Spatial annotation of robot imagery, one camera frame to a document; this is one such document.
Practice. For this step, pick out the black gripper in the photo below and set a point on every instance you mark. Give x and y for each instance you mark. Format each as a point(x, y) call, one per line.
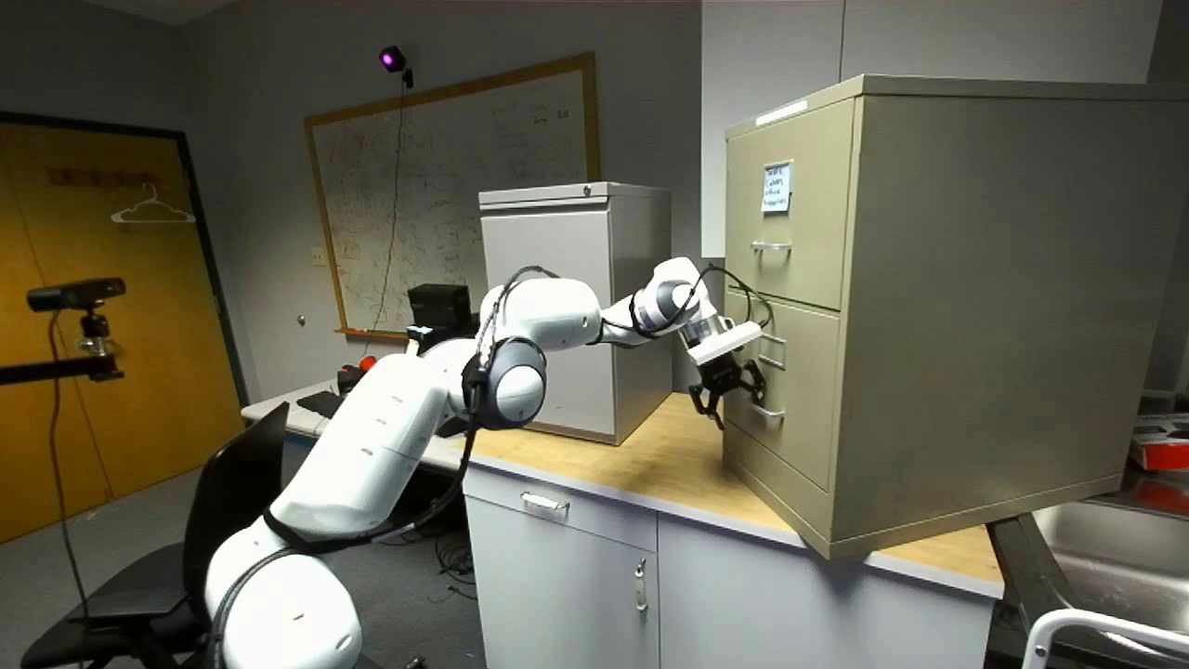
point(721, 377)

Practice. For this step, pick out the beige bottom drawer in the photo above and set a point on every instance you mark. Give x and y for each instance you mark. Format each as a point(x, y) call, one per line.
point(784, 442)

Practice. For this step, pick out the beige drawer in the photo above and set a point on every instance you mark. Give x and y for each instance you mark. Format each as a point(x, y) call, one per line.
point(784, 442)
point(784, 202)

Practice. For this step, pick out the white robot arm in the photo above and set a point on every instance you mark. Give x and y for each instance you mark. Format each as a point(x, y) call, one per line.
point(270, 591)

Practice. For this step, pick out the grey filing cabinet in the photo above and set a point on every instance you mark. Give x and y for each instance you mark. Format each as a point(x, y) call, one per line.
point(573, 252)

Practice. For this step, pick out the beige top drawer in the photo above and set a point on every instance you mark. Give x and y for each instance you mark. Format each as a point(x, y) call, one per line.
point(784, 202)

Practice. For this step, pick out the beige filing cabinet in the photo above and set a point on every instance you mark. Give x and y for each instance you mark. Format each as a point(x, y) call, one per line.
point(1007, 252)

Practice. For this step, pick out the white base cabinet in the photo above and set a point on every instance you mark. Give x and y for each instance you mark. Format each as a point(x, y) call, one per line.
point(584, 579)

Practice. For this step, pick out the black box on desk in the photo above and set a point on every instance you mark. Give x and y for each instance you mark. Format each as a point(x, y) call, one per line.
point(444, 306)

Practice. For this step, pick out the framed whiteboard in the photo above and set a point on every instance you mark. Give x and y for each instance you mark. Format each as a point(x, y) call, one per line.
point(400, 181)

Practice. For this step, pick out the steel sink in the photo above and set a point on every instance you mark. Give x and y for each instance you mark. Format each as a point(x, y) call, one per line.
point(1104, 556)

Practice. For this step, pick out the red object on right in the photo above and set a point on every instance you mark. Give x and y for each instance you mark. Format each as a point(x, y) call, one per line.
point(1160, 451)

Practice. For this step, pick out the black office chair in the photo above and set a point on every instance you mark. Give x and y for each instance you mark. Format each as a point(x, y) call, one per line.
point(153, 606)

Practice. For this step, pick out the yellow door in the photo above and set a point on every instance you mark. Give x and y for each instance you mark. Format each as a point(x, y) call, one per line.
point(103, 252)

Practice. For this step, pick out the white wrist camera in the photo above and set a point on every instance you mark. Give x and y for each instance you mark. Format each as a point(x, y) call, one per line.
point(721, 342)

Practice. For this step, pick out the purple lit ceiling camera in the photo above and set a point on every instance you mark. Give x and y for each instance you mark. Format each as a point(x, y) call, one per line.
point(400, 66)

